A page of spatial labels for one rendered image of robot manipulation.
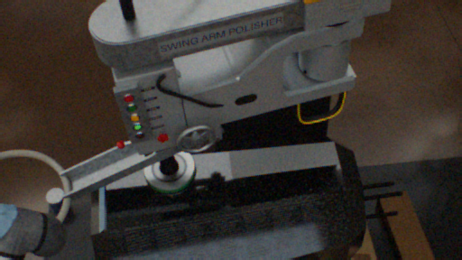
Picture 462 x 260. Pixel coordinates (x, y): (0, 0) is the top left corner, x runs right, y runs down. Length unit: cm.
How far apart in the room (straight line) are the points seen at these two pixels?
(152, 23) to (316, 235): 115
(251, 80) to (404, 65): 209
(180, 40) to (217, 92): 31
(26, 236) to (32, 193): 199
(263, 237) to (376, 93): 167
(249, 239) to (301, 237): 22
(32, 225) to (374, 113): 254
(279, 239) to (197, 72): 80
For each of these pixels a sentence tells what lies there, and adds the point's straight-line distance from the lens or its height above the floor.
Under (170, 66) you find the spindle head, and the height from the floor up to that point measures 152.
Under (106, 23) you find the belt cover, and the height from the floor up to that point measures 167.
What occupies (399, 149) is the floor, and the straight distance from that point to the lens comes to 369.
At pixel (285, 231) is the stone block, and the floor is 71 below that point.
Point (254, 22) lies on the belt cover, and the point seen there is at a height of 163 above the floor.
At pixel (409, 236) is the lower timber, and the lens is 329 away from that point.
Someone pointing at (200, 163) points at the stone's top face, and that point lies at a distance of 262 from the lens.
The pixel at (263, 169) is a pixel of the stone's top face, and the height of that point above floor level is 80.
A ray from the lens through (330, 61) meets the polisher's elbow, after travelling 223.
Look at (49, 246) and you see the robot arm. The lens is 179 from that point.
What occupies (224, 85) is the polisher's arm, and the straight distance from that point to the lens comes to 213.
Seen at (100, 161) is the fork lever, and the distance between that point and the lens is 255.
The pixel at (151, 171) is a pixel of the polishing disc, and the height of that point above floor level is 83.
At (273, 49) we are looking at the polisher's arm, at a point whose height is 147.
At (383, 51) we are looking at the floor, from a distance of 417.
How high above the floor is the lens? 296
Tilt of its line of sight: 56 degrees down
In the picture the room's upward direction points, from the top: 5 degrees counter-clockwise
